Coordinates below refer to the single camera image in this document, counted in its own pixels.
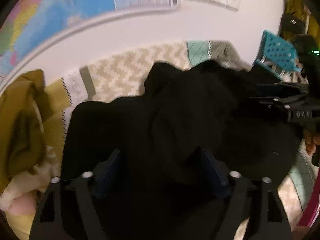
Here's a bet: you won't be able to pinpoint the magenta pink cloth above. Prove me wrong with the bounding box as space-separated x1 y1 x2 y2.
298 194 319 227

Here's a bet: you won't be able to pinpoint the folded yellow white pink clothes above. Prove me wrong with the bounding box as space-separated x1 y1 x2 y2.
1 146 61 239

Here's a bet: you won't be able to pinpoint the colourful wall map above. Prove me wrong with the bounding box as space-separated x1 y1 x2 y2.
1 0 171 79

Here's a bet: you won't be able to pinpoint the lower teal plastic basket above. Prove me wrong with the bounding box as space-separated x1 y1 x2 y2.
252 60 283 82

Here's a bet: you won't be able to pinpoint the teal plastic basket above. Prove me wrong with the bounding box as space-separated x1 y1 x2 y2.
252 60 283 82
257 30 300 72

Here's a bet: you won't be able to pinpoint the person's right hand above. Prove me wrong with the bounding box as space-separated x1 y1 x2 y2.
304 129 320 156

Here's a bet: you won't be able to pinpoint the yellow hanging garment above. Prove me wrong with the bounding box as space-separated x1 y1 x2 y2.
280 0 319 40

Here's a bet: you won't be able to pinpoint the black coat with gold buttons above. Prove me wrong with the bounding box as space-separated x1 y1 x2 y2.
61 61 302 239

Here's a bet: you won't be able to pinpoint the patterned beige teal bedsheet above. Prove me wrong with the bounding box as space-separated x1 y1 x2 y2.
69 44 304 239

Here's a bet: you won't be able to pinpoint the upper teal plastic basket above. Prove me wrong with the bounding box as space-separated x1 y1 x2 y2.
257 30 300 72

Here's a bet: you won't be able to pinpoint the olive mustard garment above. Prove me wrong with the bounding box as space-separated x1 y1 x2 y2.
1 69 71 191

